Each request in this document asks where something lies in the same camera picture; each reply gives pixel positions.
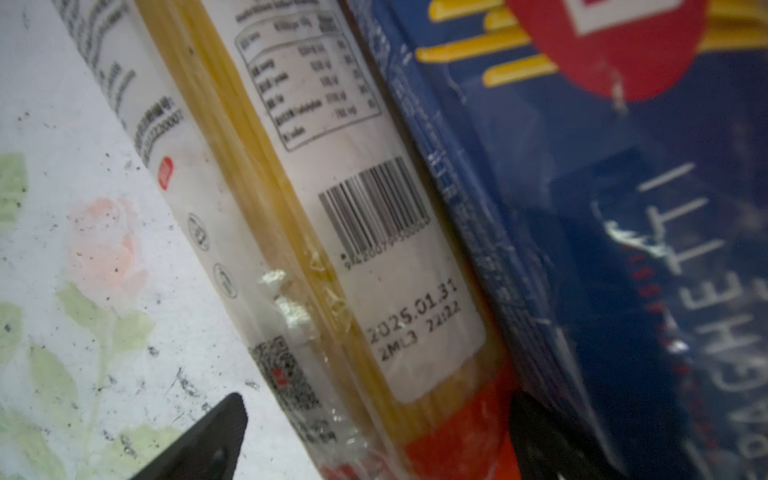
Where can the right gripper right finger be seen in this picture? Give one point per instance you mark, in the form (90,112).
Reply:
(547,447)

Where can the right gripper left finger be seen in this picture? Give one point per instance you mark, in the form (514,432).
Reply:
(210,449)

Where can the blue Barilla spaghetti box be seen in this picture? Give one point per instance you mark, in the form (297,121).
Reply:
(606,165)

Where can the red spaghetti bag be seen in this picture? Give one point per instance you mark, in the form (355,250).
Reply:
(274,147)

